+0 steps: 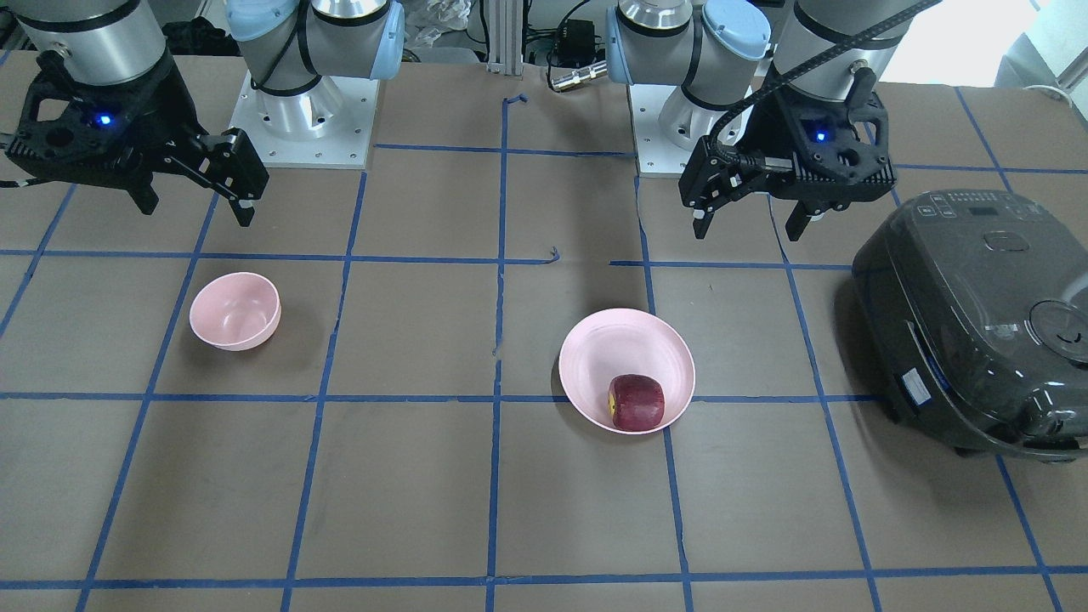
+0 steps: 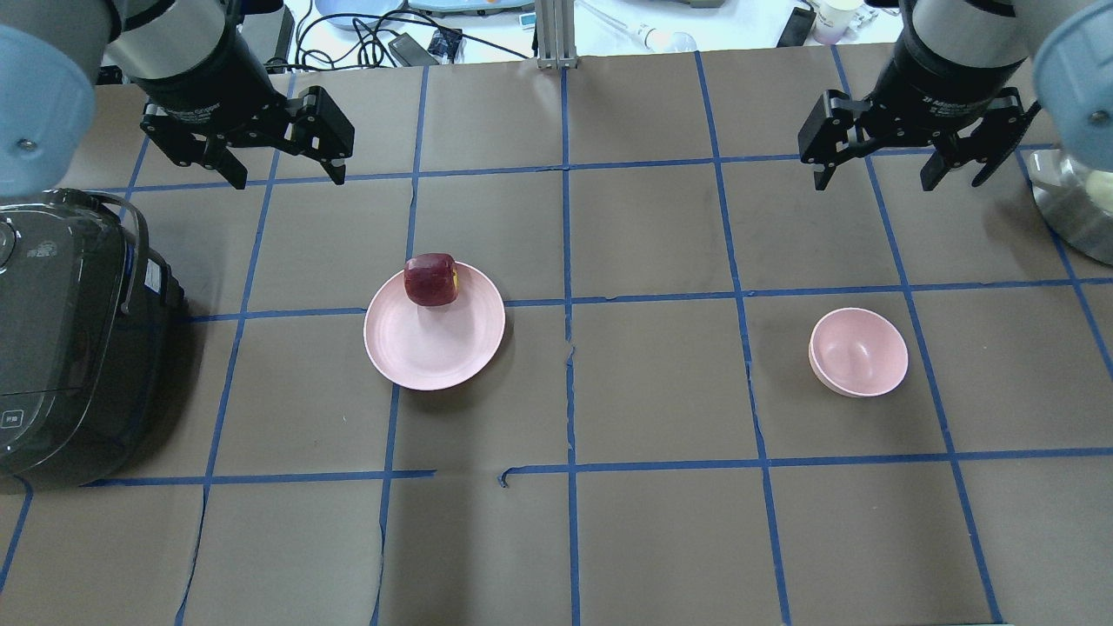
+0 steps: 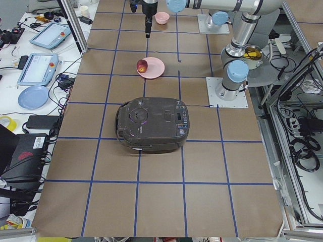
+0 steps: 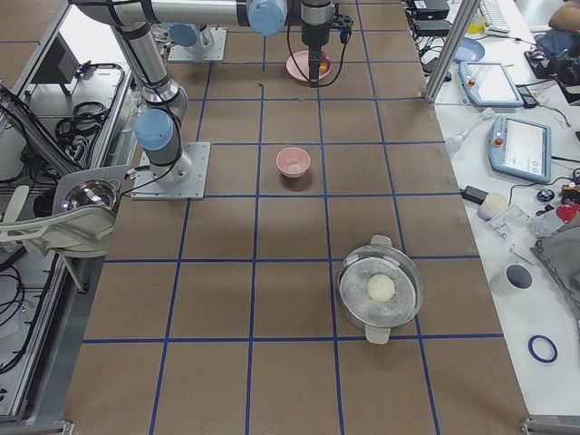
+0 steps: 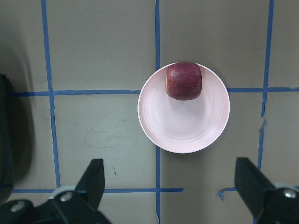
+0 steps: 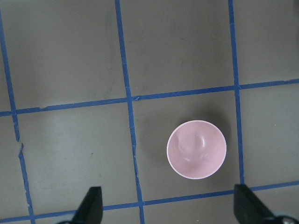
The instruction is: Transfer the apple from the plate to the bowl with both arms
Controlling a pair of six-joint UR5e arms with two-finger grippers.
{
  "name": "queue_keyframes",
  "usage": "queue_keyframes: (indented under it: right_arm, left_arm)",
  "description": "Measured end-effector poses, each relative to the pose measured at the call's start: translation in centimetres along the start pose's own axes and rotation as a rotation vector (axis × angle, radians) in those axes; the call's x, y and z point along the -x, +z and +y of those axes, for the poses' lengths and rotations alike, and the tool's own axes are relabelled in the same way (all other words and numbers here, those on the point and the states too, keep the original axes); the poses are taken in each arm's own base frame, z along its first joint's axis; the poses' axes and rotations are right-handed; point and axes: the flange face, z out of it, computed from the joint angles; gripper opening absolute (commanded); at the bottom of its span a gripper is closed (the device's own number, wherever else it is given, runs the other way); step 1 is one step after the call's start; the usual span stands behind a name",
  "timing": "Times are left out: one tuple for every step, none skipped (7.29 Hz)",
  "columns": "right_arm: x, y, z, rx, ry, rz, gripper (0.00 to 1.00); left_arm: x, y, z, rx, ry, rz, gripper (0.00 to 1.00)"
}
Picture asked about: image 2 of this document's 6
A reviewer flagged white purple cup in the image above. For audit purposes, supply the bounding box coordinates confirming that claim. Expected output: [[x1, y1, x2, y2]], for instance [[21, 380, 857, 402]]
[[812, 0, 865, 46]]

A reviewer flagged black power adapter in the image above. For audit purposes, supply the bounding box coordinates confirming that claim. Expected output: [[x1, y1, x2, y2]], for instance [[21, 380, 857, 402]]
[[387, 33, 440, 67]]

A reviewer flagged black rice cooker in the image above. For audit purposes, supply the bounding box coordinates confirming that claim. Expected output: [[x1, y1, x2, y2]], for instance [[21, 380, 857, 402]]
[[1, 189, 184, 495]]

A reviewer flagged red apple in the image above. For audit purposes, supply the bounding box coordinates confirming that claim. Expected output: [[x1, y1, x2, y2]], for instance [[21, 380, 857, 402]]
[[403, 253, 460, 309]]

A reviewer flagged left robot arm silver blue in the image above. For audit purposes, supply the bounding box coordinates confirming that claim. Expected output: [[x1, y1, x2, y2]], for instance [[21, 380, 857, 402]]
[[1, 1, 355, 198]]

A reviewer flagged aluminium frame post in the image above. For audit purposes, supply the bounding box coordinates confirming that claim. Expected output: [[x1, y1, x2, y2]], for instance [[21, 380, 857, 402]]
[[534, 0, 579, 69]]

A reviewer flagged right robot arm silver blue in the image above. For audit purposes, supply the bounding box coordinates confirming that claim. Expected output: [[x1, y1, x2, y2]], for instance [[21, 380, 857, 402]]
[[796, 1, 1112, 190]]

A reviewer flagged pink bowl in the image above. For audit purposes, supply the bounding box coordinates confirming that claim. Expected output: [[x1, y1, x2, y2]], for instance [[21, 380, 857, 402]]
[[807, 309, 910, 397]]

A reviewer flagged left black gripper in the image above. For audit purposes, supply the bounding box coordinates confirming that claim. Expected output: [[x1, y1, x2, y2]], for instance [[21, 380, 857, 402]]
[[131, 30, 355, 190]]

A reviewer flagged steel steamer pot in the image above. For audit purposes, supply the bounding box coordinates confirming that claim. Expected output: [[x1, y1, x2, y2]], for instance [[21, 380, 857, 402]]
[[1026, 148, 1112, 266]]

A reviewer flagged blue plate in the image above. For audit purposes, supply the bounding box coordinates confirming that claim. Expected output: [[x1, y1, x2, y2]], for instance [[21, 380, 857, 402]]
[[314, 0, 407, 32]]

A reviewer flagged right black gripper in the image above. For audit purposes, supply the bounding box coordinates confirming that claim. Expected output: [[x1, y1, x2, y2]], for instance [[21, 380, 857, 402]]
[[798, 35, 1043, 190]]

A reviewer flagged pink plate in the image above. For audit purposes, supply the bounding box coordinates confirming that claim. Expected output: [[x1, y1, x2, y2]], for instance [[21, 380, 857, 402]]
[[363, 263, 506, 391]]

